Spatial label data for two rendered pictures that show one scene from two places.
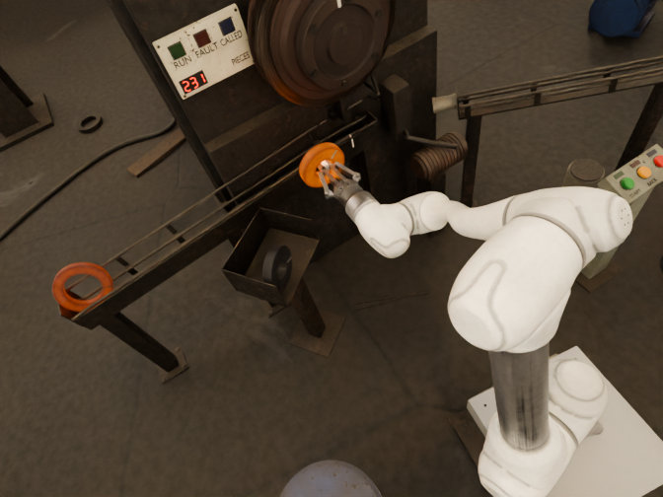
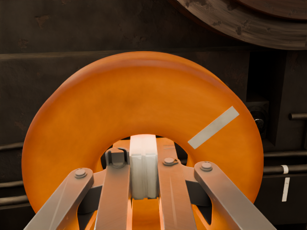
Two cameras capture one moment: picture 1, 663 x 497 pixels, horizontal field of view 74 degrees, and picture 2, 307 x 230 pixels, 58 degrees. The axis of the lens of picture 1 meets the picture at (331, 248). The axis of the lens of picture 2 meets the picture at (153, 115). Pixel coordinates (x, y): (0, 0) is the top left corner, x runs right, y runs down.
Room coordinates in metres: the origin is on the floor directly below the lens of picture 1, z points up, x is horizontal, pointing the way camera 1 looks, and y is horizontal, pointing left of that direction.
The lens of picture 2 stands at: (0.89, -0.10, 0.92)
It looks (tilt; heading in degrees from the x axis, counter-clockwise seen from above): 19 degrees down; 15
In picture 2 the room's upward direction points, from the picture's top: 2 degrees counter-clockwise
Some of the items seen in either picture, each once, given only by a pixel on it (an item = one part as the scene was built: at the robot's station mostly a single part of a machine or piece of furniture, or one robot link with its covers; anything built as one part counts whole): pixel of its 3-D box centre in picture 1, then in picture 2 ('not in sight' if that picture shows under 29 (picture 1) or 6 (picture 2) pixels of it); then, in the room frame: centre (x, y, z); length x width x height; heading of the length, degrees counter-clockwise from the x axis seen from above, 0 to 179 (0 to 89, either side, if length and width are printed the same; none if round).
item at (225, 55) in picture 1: (207, 53); not in sight; (1.31, 0.17, 1.15); 0.26 x 0.02 x 0.18; 107
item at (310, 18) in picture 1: (342, 40); not in sight; (1.21, -0.22, 1.11); 0.28 x 0.06 x 0.28; 107
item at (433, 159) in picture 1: (438, 188); not in sight; (1.27, -0.54, 0.27); 0.22 x 0.13 x 0.53; 107
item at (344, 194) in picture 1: (347, 191); not in sight; (0.90, -0.10, 0.83); 0.09 x 0.08 x 0.07; 17
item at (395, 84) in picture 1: (396, 108); not in sight; (1.39, -0.41, 0.68); 0.11 x 0.08 x 0.24; 17
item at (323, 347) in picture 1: (295, 297); not in sight; (0.90, 0.19, 0.36); 0.26 x 0.20 x 0.72; 142
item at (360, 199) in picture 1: (361, 207); not in sight; (0.83, -0.12, 0.83); 0.09 x 0.06 x 0.09; 107
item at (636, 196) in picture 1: (614, 226); not in sight; (0.79, -1.05, 0.31); 0.24 x 0.16 x 0.62; 107
